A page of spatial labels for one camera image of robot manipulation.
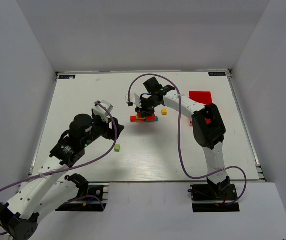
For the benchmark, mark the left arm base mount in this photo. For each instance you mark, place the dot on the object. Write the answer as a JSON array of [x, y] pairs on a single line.
[[95, 200]]

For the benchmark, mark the right blue corner label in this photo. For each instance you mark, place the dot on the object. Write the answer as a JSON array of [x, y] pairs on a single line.
[[216, 74]]

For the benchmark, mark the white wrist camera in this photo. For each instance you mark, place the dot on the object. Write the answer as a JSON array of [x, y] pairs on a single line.
[[133, 99], [102, 109]]

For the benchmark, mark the red arch block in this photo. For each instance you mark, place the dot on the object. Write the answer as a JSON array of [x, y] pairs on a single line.
[[133, 119]]

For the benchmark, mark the teal long block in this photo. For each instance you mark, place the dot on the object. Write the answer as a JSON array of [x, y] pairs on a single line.
[[156, 119]]

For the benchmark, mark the yellow cube block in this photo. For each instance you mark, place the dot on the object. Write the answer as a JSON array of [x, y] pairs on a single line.
[[163, 112]]

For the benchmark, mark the blue corner label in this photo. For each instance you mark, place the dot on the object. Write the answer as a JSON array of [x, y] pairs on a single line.
[[65, 77], [216, 74]]

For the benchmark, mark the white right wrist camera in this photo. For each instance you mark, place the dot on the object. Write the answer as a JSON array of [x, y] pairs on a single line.
[[133, 99]]

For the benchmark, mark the small green cube block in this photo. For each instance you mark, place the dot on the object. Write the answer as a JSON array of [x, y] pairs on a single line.
[[117, 148]]

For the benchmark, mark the left blue corner label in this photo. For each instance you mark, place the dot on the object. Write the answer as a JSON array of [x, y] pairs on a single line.
[[65, 77]]

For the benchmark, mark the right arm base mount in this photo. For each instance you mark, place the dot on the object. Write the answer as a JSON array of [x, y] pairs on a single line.
[[205, 201]]

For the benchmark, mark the red plastic bin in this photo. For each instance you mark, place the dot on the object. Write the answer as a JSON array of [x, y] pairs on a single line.
[[201, 97]]

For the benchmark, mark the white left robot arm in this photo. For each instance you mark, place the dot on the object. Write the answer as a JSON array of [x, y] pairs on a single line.
[[21, 214]]

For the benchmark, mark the red rectangular block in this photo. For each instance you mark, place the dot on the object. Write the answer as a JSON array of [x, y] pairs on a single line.
[[150, 118]]

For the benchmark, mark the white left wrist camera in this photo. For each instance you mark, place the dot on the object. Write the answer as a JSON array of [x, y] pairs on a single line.
[[102, 109]]

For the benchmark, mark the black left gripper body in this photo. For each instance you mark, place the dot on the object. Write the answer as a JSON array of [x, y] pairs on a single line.
[[112, 129]]

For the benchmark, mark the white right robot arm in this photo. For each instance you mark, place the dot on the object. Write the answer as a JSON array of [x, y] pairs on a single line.
[[207, 125]]

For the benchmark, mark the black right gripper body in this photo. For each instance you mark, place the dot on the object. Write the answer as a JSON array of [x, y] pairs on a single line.
[[144, 110]]

